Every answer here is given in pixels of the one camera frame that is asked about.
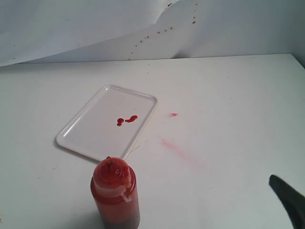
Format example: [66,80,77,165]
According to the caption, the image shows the red ketchup squeeze bottle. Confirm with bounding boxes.
[91,156,140,229]

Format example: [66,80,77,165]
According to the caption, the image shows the white rectangular plastic tray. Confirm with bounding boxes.
[56,84,158,161]

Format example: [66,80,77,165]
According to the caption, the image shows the red ketchup blob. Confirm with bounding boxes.
[117,115,138,126]

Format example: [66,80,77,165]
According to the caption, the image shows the white backdrop cloth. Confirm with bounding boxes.
[0,0,305,66]

